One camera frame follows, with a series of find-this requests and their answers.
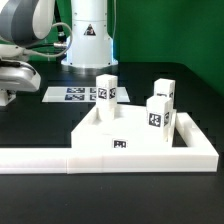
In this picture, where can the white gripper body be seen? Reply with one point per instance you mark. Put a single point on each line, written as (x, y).
(15, 73)

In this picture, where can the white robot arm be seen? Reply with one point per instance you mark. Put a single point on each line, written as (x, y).
(24, 23)

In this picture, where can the white tag marker sheet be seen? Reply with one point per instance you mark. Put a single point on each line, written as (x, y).
(70, 94)

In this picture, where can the white square tabletop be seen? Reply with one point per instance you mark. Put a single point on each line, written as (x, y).
(128, 130)

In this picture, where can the white L-shaped obstacle fence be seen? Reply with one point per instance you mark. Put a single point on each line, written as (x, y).
(198, 155)

